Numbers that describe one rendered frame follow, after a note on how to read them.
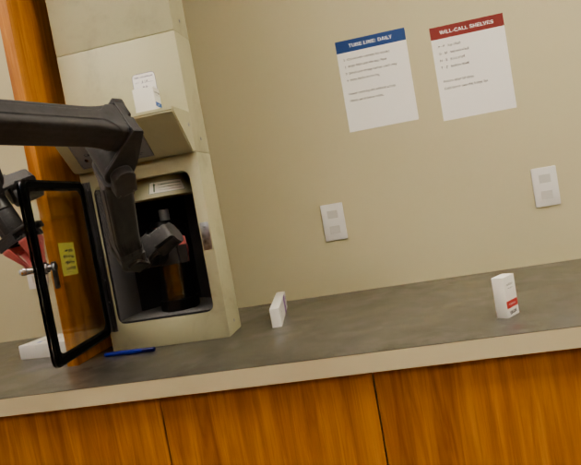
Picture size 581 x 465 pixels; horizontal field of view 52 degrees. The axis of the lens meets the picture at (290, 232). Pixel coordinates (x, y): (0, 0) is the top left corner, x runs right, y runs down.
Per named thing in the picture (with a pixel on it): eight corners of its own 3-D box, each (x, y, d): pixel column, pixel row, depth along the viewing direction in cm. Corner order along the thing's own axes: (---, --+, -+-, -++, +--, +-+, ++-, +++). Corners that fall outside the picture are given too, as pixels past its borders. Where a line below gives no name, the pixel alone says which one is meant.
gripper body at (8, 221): (9, 251, 137) (-9, 224, 136) (44, 227, 135) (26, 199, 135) (-7, 255, 130) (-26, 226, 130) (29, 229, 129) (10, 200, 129)
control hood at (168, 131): (77, 174, 153) (70, 136, 153) (196, 150, 147) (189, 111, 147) (53, 173, 142) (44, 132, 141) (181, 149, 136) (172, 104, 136)
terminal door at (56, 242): (112, 335, 154) (81, 181, 152) (56, 370, 124) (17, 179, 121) (109, 335, 154) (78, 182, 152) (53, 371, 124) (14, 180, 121)
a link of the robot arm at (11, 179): (-38, 163, 128) (-19, 180, 124) (13, 143, 134) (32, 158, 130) (-19, 208, 136) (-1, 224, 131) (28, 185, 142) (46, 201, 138)
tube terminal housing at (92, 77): (150, 329, 180) (101, 75, 176) (254, 315, 175) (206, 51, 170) (112, 352, 156) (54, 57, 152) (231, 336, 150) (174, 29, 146)
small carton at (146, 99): (143, 117, 145) (138, 93, 145) (163, 113, 145) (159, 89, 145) (136, 115, 140) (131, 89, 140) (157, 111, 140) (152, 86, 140)
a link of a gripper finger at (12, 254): (36, 277, 137) (13, 243, 136) (60, 259, 136) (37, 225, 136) (20, 281, 130) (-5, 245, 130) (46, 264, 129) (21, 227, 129)
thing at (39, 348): (50, 347, 180) (47, 334, 179) (94, 342, 174) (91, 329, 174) (20, 360, 168) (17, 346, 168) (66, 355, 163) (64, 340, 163)
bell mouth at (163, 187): (148, 202, 171) (144, 183, 170) (207, 191, 167) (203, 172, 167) (120, 204, 153) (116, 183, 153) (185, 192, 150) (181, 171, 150)
